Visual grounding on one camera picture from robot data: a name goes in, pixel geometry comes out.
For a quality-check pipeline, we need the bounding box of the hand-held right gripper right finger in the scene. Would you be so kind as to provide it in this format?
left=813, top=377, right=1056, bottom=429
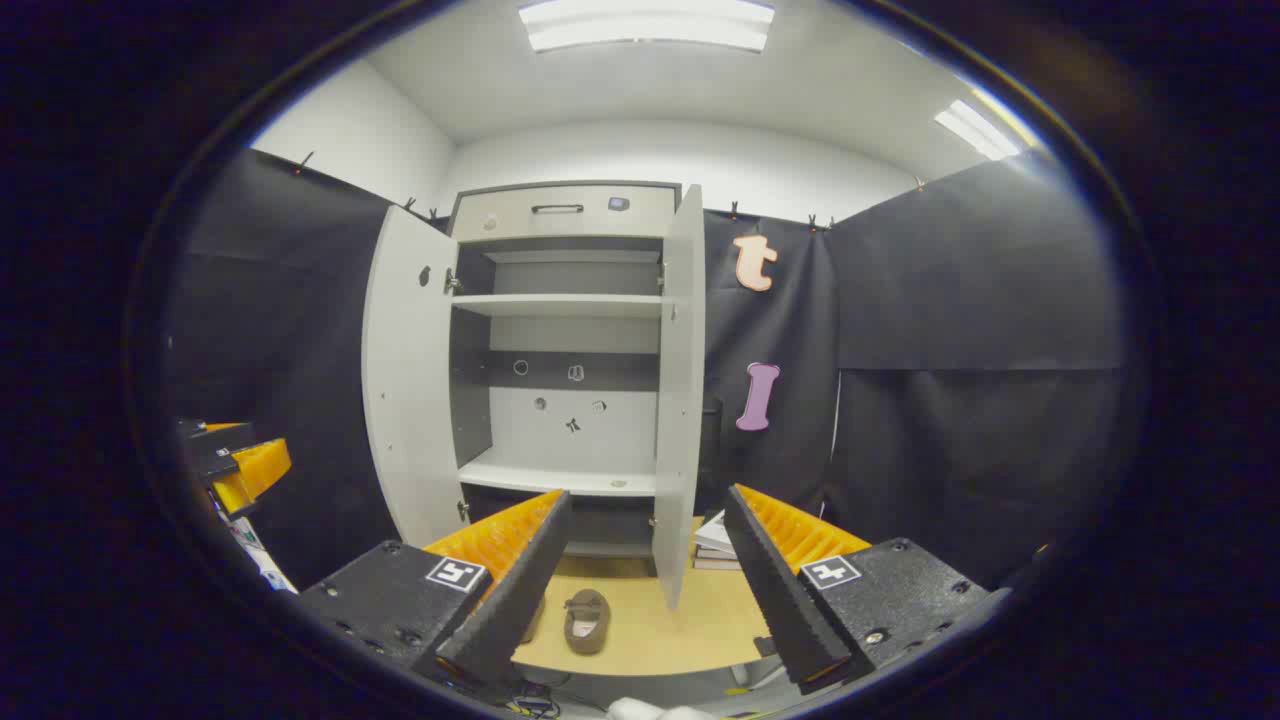
left=722, top=483, right=991, bottom=696

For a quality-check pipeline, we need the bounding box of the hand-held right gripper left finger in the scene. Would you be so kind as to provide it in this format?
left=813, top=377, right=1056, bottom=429
left=297, top=488, right=573, bottom=691

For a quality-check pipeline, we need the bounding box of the white shoe cabinet door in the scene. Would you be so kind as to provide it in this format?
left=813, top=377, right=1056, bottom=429
left=362, top=205, right=471, bottom=549
left=652, top=184, right=723, bottom=611

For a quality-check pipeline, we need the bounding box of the white shoe cabinet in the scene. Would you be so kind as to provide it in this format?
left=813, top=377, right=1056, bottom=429
left=447, top=180, right=683, bottom=561

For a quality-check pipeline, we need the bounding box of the white cabinet drawer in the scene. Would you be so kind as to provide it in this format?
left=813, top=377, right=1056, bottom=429
left=452, top=184, right=679, bottom=241

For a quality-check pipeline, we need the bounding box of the white portrait cover book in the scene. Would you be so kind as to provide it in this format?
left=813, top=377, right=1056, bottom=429
left=697, top=510, right=743, bottom=554

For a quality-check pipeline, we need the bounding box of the black backdrop cloth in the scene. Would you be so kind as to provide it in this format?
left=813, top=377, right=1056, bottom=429
left=165, top=148, right=1126, bottom=591

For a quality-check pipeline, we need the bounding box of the ceiling light panel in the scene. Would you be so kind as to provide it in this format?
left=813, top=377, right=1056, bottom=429
left=935, top=98, right=1021, bottom=161
left=518, top=0, right=776, bottom=53

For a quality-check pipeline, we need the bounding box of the bundle of black cables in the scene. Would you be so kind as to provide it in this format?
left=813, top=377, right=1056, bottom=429
left=440, top=670, right=611, bottom=720

